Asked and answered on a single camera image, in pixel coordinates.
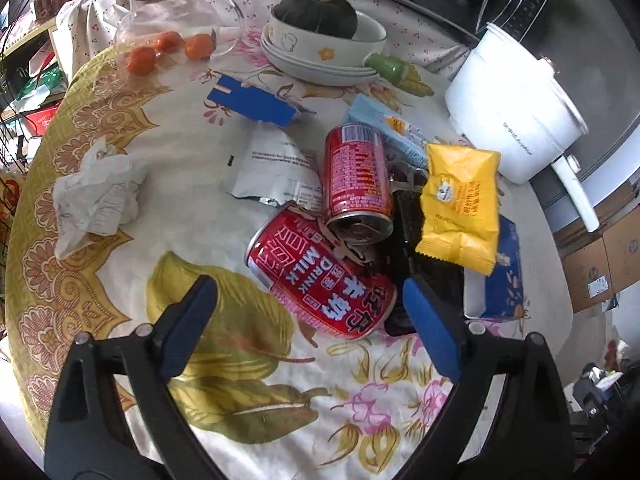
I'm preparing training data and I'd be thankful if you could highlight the grey metal cabinet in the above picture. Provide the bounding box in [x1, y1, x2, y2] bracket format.
[525, 0, 640, 211]

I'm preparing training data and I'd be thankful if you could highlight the small orange tangerine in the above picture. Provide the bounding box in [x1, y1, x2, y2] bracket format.
[152, 31, 183, 56]
[124, 46, 158, 77]
[184, 33, 217, 61]

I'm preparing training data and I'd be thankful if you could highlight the cardboard box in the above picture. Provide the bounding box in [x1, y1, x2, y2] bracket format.
[602, 210, 640, 292]
[560, 232, 615, 313]

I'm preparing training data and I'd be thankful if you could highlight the dark green pumpkin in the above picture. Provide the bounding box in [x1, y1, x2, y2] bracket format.
[272, 0, 358, 41]

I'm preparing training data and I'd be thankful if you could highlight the light blue drink carton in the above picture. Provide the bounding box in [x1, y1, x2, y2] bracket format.
[347, 94, 431, 171]

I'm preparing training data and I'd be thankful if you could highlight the black plastic tray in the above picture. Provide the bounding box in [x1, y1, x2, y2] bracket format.
[382, 165, 466, 338]

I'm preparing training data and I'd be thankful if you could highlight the silver foil pouch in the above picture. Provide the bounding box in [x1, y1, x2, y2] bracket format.
[223, 122, 326, 208]

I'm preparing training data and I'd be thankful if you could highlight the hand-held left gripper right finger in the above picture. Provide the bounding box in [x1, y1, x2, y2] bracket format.
[402, 276, 576, 480]

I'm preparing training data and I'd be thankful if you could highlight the white tissue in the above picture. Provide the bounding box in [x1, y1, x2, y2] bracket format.
[52, 141, 148, 261]

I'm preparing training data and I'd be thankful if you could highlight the white electric cooking pot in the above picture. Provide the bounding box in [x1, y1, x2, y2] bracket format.
[444, 22, 601, 233]

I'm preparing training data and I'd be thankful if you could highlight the wooden shelf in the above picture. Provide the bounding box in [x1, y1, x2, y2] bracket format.
[0, 0, 71, 161]

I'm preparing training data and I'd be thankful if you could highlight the white dish with green handle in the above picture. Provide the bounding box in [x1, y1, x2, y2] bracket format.
[267, 10, 411, 83]

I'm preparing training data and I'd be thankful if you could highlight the red milk drink can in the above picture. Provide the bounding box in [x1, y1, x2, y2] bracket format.
[245, 201, 398, 341]
[322, 122, 396, 246]

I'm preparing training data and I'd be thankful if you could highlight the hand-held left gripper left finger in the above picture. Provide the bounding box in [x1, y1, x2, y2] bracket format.
[44, 275, 226, 480]

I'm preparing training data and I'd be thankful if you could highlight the dark blue flattened carton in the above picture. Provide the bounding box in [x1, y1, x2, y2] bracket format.
[204, 75, 317, 128]

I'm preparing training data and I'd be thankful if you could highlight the yellow snack packet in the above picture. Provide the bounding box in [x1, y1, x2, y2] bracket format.
[416, 142, 502, 276]

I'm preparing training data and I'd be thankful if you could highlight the blue printed tissue pack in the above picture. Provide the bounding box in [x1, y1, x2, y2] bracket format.
[462, 215, 525, 321]

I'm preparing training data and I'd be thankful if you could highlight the glass jar with wooden lid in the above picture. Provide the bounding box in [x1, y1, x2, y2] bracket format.
[114, 0, 246, 68]

